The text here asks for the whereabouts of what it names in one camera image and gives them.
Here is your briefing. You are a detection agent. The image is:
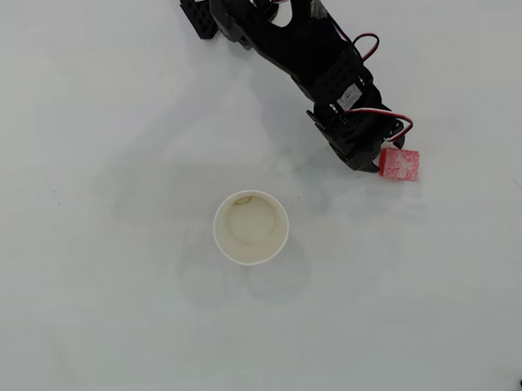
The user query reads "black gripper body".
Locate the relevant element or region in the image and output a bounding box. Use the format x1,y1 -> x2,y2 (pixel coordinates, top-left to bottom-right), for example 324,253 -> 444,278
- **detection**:
305,93 -> 407,164

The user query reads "tan paper cup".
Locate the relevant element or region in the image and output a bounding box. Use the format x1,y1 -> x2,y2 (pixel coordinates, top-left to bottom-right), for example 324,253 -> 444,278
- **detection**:
210,187 -> 293,269

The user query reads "gripper servo cable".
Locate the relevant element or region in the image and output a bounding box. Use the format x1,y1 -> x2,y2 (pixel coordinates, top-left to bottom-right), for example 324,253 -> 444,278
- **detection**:
337,104 -> 418,149

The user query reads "looped wrist servo cable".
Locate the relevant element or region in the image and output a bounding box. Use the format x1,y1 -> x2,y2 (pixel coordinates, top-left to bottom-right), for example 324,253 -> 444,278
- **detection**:
349,31 -> 383,65

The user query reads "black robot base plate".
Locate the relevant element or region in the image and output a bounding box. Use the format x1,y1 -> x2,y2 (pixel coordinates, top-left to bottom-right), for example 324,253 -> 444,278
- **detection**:
178,0 -> 219,43

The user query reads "red foam cube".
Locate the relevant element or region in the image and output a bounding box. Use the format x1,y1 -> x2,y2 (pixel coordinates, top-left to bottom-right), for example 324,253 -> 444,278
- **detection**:
377,146 -> 422,185

